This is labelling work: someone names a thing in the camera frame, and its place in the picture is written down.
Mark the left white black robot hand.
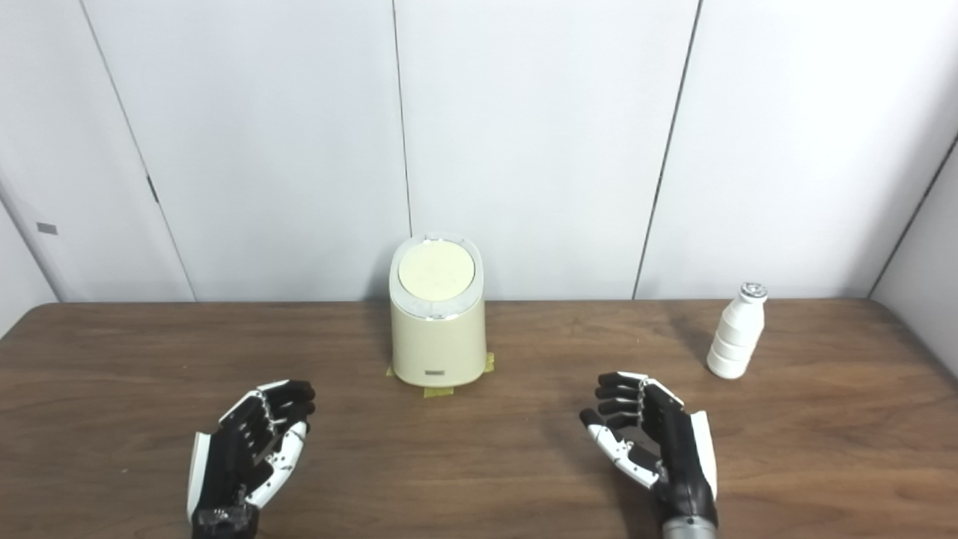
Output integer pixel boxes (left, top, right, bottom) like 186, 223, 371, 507
186, 379, 317, 539

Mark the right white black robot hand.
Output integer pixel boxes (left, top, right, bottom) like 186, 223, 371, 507
579, 371, 719, 529

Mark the small white plastic bottle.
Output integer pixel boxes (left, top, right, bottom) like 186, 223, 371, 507
707, 282, 769, 380

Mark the cream-colored bin body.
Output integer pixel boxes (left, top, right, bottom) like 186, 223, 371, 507
388, 233, 487, 389

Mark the cream round bin lid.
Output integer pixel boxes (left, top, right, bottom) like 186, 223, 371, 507
397, 240, 476, 302

